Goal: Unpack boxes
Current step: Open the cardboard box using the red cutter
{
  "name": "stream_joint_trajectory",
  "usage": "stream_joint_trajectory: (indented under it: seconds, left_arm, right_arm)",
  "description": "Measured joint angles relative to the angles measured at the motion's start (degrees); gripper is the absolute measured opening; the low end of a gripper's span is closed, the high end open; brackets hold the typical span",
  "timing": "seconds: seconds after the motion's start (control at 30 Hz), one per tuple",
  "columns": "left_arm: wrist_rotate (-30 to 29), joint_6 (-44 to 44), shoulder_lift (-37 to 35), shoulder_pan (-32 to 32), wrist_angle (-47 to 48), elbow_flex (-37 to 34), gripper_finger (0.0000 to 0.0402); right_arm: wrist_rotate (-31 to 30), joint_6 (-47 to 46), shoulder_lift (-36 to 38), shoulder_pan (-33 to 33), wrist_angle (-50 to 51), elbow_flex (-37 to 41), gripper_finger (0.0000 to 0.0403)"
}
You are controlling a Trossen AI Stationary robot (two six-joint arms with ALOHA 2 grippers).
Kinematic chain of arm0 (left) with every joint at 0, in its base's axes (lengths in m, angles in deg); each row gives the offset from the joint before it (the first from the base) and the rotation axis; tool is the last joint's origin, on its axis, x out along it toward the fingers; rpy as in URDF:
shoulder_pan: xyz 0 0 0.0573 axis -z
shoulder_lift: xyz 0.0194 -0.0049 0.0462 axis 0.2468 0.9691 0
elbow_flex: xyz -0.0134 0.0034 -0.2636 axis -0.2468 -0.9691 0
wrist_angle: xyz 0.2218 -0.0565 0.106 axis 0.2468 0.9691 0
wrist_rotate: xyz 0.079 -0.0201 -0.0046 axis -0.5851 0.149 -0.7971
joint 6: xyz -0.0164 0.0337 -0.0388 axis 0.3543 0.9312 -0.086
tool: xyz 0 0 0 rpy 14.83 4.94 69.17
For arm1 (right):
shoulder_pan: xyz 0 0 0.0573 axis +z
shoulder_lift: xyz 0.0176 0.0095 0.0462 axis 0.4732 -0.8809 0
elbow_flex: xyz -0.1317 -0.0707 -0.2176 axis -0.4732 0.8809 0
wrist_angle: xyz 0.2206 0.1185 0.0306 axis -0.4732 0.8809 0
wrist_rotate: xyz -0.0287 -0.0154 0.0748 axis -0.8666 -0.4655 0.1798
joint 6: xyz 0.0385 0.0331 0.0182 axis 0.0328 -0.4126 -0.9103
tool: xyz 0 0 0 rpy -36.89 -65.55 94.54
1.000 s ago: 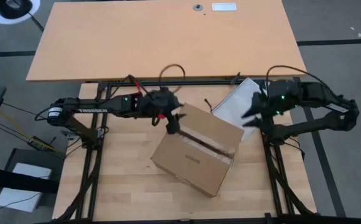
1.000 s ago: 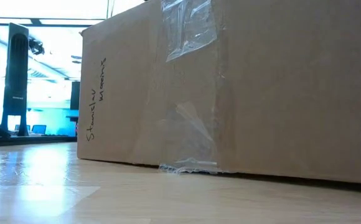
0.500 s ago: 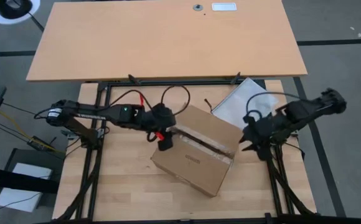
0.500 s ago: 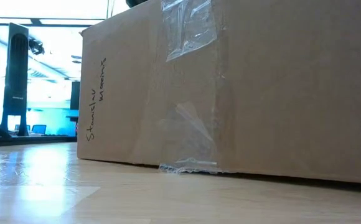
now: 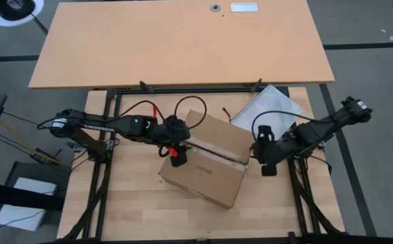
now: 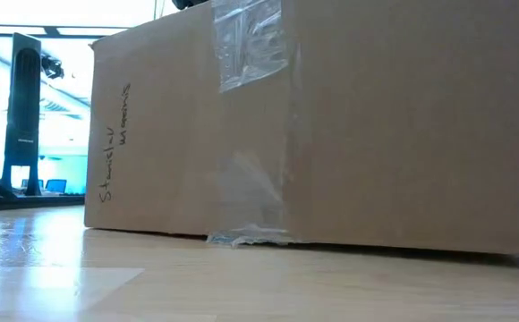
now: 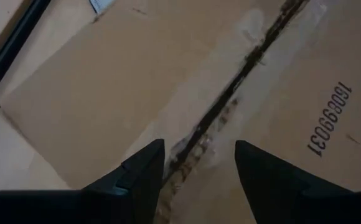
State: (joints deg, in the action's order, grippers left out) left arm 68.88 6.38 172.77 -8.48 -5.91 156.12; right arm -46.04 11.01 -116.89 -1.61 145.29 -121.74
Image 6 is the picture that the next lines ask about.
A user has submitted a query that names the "black tower stand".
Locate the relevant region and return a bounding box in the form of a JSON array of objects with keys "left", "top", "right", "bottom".
[{"left": 0, "top": 31, "right": 43, "bottom": 197}]

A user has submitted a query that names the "black ceiling camera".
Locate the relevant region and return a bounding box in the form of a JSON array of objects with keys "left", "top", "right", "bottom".
[{"left": 40, "top": 55, "right": 65, "bottom": 81}]

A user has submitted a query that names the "brown cardboard box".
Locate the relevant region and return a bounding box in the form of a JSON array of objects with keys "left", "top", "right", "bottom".
[{"left": 83, "top": 0, "right": 519, "bottom": 258}]

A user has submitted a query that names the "clear packing tape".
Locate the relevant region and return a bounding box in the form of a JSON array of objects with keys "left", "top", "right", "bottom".
[{"left": 205, "top": 0, "right": 314, "bottom": 247}]

